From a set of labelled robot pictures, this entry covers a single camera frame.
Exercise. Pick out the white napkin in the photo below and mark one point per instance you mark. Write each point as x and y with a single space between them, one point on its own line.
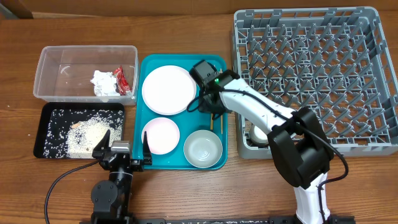
104 84

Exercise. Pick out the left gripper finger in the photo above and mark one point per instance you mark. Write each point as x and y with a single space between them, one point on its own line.
102 147
146 151

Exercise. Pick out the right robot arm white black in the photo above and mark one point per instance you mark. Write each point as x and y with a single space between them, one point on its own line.
299 148

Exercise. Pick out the grey bowl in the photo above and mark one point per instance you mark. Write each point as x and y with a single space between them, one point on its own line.
203 149

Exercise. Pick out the clear plastic bin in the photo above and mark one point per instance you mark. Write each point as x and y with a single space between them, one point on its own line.
64 72

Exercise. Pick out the red snack wrapper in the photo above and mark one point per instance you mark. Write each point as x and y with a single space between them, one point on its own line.
121 82

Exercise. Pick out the pink plate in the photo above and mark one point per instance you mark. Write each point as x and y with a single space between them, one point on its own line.
168 90

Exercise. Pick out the spilled rice pile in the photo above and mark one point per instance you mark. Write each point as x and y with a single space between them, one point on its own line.
73 134

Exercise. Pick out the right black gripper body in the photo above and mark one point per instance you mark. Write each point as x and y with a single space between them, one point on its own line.
208 104

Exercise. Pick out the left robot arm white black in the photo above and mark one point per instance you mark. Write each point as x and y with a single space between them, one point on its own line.
111 197

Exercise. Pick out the grey dishwasher rack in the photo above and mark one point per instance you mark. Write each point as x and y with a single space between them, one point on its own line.
333 60

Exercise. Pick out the black tray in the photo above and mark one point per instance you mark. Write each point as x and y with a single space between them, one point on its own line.
49 107

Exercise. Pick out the teal serving tray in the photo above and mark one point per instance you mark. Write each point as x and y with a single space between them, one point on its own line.
186 122

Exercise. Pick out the white cup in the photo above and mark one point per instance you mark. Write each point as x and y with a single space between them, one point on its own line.
257 136

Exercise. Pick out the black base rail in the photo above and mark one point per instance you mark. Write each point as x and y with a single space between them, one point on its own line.
270 220

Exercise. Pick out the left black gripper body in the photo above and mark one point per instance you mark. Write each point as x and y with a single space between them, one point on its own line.
135 163

